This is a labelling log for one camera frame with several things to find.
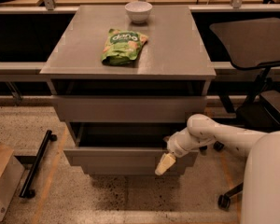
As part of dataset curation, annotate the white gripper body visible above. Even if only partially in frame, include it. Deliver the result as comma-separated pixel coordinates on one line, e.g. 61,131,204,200
167,128,205,158

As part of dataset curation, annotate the grey drawer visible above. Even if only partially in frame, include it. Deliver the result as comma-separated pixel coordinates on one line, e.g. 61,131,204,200
51,95,207,123
64,122,185,175

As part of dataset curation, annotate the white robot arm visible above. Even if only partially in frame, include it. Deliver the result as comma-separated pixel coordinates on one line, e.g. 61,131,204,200
155,114,280,224

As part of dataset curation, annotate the grey top drawer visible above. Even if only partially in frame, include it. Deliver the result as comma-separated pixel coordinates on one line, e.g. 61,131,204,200
51,95,207,123

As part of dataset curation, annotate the green snack bag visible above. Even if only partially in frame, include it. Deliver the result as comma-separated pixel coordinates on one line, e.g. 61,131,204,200
101,29,148,65

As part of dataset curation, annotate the white ceramic bowl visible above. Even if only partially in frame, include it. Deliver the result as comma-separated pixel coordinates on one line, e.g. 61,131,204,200
125,1,152,24

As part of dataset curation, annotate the black office chair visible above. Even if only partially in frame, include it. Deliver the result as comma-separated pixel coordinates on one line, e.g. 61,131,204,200
209,17,280,211

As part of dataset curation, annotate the black table leg foot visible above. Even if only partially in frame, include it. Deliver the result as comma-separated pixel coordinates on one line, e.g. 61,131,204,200
16,130,57,199

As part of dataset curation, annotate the cardboard box on floor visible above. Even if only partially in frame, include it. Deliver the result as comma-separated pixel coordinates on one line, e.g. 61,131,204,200
0,142,24,221

